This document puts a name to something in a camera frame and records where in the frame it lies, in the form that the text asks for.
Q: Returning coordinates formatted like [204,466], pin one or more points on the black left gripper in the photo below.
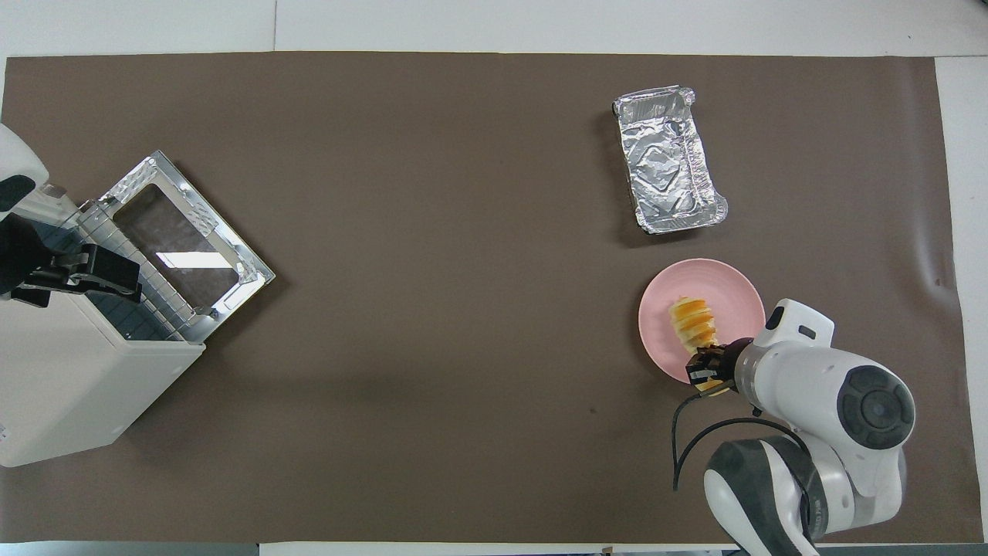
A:
[27,259]

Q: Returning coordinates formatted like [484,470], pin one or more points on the yellow sliced bread loaf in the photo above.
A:
[695,320]

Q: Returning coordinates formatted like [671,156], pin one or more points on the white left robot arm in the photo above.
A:
[19,166]

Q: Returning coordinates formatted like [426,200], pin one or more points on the glass metal oven door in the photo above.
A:
[181,247]

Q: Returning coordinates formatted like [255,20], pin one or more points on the aluminium foil tray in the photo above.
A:
[668,162]

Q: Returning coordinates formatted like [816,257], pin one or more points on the cream toaster oven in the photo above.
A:
[69,386]

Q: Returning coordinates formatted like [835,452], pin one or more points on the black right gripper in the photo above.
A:
[733,363]

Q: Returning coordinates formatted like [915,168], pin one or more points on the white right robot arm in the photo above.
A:
[818,401]

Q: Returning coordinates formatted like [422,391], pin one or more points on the brown table mat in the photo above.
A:
[463,309]

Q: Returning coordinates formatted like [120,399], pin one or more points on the pink round plate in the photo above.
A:
[664,324]

